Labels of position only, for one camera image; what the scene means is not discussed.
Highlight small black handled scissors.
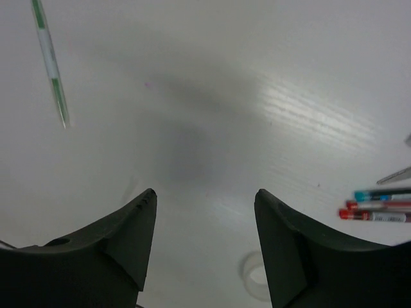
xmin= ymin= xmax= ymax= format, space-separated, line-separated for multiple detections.
xmin=376 ymin=167 xmax=411 ymax=185

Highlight green highlighter pen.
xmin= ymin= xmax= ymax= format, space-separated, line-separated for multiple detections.
xmin=30 ymin=0 xmax=70 ymax=128

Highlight red gel pen thin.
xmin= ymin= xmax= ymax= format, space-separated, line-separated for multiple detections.
xmin=345 ymin=200 xmax=410 ymax=210

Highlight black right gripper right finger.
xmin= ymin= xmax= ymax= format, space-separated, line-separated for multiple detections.
xmin=254 ymin=189 xmax=410 ymax=307

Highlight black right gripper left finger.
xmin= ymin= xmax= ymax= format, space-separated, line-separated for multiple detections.
xmin=1 ymin=189 xmax=157 ymax=307

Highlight clear tape roll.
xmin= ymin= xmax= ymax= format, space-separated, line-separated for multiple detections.
xmin=240 ymin=251 xmax=270 ymax=302

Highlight red gel pen labelled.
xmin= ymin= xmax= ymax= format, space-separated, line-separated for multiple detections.
xmin=338 ymin=209 xmax=410 ymax=223

